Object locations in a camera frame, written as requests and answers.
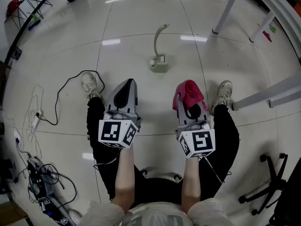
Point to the person's leg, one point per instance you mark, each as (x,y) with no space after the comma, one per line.
(95,126)
(225,131)

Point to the green plastic item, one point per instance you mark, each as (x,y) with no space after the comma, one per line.
(35,18)

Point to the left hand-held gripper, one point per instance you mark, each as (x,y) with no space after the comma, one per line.
(109,132)

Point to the white power strip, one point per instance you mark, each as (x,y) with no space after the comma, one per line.
(17,135)
(37,121)

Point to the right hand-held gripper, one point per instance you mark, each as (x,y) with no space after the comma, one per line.
(202,141)

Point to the person's beige sneaker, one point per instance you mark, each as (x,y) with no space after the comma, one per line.
(89,83)
(223,93)

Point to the black office chair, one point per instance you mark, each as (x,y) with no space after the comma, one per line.
(274,182)

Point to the black stool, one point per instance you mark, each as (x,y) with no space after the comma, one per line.
(160,189)

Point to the person's right beige sneaker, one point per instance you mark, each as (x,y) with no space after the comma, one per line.
(223,93)

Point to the cardboard box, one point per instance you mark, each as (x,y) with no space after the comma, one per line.
(9,214)

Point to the person's left forearm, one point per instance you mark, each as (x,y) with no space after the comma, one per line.
(124,173)

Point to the person's right forearm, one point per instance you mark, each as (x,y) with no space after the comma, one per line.
(191,180)

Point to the white table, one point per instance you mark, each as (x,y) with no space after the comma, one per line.
(229,6)

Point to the pink plastic tool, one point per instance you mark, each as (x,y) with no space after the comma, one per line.
(266,35)

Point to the blue plastic item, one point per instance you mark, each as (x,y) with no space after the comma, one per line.
(31,27)

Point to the red bag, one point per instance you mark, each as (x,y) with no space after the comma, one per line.
(13,4)

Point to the black frame folding table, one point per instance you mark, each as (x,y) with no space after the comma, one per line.
(20,32)

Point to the person's right leg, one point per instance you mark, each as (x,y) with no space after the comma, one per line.
(225,131)

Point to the person's left leg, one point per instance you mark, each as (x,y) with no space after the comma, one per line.
(95,126)

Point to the pale green scrub brush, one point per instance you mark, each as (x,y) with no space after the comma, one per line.
(155,43)

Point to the person's left beige sneaker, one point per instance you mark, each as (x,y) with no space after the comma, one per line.
(89,83)

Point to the green plastic tool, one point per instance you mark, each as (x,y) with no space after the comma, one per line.
(272,29)

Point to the pink cloth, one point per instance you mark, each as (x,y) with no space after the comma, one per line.
(188,91)

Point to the white desk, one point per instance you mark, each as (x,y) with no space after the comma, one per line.
(263,94)

